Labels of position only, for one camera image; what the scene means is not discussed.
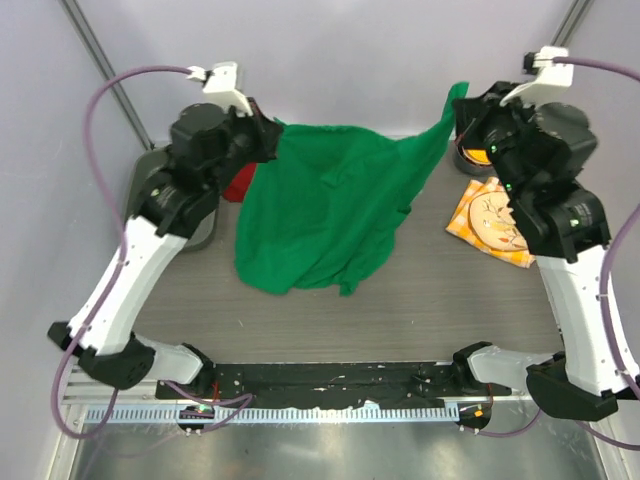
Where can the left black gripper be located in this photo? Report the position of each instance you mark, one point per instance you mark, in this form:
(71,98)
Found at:
(268,135)

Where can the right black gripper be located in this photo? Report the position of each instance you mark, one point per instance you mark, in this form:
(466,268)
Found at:
(472,115)

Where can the green t shirt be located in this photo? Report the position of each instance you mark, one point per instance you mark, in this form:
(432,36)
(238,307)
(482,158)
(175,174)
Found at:
(326,210)

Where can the floral ceramic plate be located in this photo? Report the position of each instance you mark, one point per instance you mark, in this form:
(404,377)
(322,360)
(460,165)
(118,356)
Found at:
(491,221)

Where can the orange checkered cloth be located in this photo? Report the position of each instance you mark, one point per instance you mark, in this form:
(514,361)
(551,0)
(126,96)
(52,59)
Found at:
(459,224)

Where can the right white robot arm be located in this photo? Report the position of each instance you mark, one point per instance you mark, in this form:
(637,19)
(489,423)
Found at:
(566,230)

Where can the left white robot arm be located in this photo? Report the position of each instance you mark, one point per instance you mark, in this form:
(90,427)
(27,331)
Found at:
(166,213)

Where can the orange bowl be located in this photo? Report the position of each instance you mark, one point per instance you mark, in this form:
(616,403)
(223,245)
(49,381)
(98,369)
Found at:
(476,156)

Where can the grey bowl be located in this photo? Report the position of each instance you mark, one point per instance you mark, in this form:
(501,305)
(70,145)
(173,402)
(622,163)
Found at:
(468,168)

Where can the red folded t shirt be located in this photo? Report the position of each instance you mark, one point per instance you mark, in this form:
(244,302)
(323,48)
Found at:
(237,190)

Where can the grey plastic tray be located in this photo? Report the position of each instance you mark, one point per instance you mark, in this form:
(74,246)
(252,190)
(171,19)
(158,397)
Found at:
(144,167)

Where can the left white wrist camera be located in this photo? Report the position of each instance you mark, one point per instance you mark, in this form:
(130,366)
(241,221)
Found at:
(221,87)

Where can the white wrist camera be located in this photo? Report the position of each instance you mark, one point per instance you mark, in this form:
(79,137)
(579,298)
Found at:
(221,87)
(550,81)

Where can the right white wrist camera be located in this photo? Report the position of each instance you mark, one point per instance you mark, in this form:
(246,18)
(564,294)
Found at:
(550,81)

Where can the right aluminium frame post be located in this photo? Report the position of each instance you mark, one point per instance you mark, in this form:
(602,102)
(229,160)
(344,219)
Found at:
(572,20)

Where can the aluminium frame post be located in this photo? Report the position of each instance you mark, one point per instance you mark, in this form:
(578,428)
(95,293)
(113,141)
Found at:
(96,52)
(572,20)

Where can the left aluminium frame post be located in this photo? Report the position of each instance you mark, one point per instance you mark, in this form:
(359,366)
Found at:
(96,52)

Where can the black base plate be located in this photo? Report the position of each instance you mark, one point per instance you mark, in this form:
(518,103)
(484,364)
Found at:
(341,385)

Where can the white slotted cable duct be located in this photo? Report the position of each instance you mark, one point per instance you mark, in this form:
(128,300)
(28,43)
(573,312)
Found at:
(190,414)

